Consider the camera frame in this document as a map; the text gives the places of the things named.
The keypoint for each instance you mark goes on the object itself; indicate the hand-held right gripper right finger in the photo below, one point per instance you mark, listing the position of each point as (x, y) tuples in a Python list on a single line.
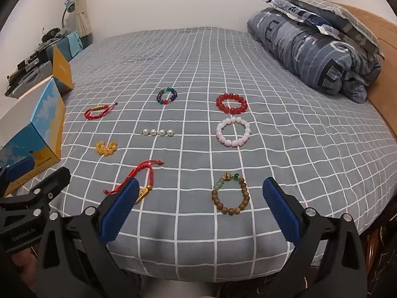
[(282, 214)]

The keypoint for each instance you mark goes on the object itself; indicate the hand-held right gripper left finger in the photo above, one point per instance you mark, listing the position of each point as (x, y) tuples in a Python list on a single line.
[(119, 214)]

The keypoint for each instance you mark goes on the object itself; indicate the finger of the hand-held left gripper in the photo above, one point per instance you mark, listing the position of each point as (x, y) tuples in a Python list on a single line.
[(19, 168), (52, 180)]

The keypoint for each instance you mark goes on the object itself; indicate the blue and yellow cardboard box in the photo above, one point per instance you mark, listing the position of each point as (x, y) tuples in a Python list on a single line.
[(34, 130)]

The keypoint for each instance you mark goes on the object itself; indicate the pearl hair clip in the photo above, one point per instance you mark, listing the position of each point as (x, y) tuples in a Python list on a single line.
[(153, 132)]

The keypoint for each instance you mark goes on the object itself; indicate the person's left hand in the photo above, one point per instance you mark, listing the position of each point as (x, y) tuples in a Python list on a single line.
[(22, 265)]

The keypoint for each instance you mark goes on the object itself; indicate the grey flat device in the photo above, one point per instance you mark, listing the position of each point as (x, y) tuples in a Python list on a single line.
[(28, 79)]

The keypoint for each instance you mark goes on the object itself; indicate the teal bag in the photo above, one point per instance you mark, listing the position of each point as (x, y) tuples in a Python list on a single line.
[(66, 45)]

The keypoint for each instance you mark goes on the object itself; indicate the dark desk clutter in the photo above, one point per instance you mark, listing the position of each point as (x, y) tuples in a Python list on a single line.
[(49, 34)]

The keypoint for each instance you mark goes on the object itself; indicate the folded blue patterned quilt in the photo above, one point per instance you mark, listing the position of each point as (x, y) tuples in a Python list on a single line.
[(297, 49)]

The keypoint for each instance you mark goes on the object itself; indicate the blue desk lamp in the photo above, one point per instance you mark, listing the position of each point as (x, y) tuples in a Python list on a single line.
[(69, 5)]

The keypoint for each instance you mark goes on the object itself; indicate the bed with grey checked sheet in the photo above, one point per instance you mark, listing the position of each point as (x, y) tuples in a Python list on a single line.
[(192, 59)]

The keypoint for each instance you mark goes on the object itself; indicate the brown wooden headboard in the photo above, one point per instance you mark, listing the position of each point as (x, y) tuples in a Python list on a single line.
[(387, 77)]

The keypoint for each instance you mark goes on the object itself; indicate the dark blue patterned pillow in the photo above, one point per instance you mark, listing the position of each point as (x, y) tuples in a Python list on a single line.
[(294, 9)]

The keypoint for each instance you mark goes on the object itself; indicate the grey checked pillow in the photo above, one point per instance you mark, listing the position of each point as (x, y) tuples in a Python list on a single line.
[(338, 14)]

